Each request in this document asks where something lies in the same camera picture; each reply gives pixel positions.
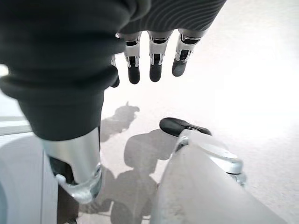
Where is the robot right hand dark palm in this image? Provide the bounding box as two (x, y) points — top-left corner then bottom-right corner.
(0, 0), (228, 204)

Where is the black robot foot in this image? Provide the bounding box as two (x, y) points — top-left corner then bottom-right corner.
(159, 117), (213, 138)

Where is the silver robot leg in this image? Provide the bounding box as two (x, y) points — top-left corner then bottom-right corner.
(149, 129), (247, 224)

